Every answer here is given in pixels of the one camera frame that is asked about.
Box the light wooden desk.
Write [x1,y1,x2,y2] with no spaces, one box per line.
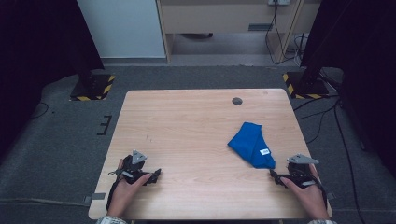
[155,0,322,64]

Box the blue cloth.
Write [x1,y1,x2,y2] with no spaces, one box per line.
[227,121,276,170]

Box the black hanging power cable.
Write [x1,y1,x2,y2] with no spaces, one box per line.
[264,0,302,66]

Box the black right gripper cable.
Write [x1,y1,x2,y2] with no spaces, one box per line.
[306,174,329,209]

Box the grey desk vent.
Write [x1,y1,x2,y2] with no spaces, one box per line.
[247,22,275,32]

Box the thin black cable loop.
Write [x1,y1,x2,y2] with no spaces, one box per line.
[31,101,50,119]

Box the long black floor cable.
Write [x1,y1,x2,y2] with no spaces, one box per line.
[333,104,366,224]

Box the black stand base striped tape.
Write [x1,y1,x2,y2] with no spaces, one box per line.
[69,73,117,102]
[282,71,331,100]

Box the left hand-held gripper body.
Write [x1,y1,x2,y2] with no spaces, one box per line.
[116,149,153,185]

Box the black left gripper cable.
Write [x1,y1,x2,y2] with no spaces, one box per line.
[106,169,126,212]

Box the black curtain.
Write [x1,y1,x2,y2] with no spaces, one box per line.
[299,0,396,171]
[0,0,106,160]

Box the person's right hand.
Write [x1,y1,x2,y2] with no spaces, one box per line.
[279,164,331,221]

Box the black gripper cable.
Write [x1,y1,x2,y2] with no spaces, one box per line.
[106,169,126,212]
[306,174,329,209]

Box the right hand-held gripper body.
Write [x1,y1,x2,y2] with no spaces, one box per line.
[279,153,320,189]

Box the grey floor cable cover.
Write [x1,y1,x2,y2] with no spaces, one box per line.
[0,197,92,208]

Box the person's left hand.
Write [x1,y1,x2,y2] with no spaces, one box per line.
[106,158,152,217]

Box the white panel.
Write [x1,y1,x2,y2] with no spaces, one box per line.
[76,0,166,59]

